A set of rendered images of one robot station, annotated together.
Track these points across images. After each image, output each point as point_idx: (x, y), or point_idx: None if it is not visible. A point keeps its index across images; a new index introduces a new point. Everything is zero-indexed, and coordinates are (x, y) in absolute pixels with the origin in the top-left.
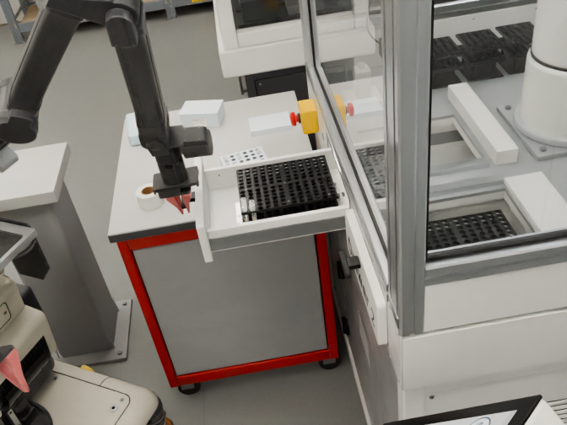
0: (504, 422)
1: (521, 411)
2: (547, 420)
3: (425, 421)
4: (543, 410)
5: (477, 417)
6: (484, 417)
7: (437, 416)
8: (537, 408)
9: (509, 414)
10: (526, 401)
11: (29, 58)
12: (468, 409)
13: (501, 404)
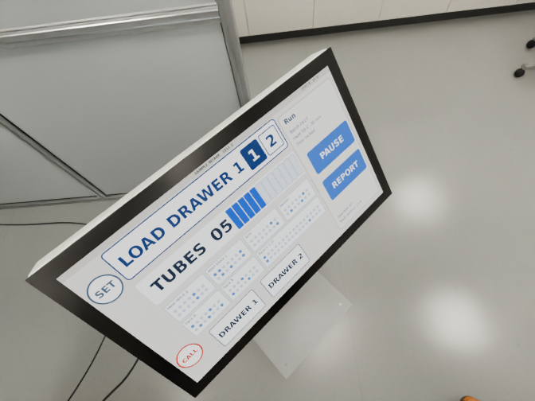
0: (73, 271)
1: (53, 272)
2: (41, 262)
3: (151, 356)
4: (35, 268)
5: (99, 307)
6: (91, 300)
7: (138, 353)
8: (38, 269)
9: (66, 280)
10: (43, 283)
11: None
12: (104, 332)
13: (68, 305)
